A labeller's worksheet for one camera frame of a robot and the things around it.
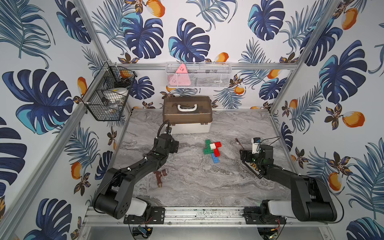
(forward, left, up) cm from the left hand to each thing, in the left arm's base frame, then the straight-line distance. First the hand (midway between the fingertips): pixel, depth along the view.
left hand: (166, 138), depth 90 cm
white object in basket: (+10, +26, +22) cm, 36 cm away
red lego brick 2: (-2, -31, -9) cm, 33 cm away
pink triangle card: (+28, -6, +23) cm, 37 cm away
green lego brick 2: (-2, -25, -9) cm, 27 cm away
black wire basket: (+10, +33, +20) cm, 40 cm away
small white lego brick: (0, -28, -6) cm, 29 cm away
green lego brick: (+5, -26, -9) cm, 28 cm away
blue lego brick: (-7, -31, -10) cm, 33 cm away
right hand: (0, -51, -7) cm, 52 cm away
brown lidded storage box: (+12, -12, +9) cm, 19 cm away
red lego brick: (+3, -32, -9) cm, 34 cm away
